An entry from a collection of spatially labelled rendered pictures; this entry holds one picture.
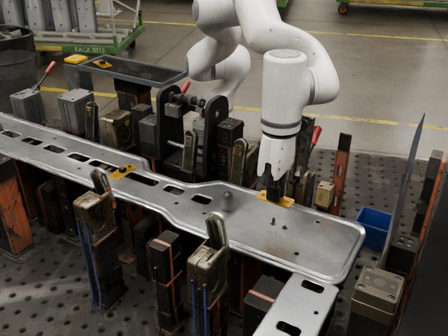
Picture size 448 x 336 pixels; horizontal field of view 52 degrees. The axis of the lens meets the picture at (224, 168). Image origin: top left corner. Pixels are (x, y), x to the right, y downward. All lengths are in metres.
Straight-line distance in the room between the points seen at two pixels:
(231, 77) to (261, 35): 0.67
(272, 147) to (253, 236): 0.23
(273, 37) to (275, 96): 0.15
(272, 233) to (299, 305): 0.22
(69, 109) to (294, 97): 0.87
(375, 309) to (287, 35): 0.56
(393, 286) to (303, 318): 0.17
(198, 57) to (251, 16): 0.58
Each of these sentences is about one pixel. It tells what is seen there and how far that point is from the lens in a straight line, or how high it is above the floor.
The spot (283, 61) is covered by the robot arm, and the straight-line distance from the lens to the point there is 0.88.
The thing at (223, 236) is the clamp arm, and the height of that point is 1.07.
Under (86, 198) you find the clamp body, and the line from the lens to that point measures 1.16.
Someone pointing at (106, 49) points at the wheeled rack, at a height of 0.25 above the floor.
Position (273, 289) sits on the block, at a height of 0.98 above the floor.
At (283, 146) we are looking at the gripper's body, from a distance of 0.95.
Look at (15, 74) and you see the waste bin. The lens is 4.08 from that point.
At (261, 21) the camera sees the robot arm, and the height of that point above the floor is 1.45.
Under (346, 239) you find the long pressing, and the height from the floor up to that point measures 1.00.
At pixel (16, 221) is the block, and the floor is 0.83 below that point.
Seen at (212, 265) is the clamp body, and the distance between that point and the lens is 0.94.
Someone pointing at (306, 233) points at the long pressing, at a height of 1.00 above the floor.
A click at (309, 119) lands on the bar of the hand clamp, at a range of 1.12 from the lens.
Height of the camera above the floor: 1.68
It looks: 31 degrees down
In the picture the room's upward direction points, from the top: straight up
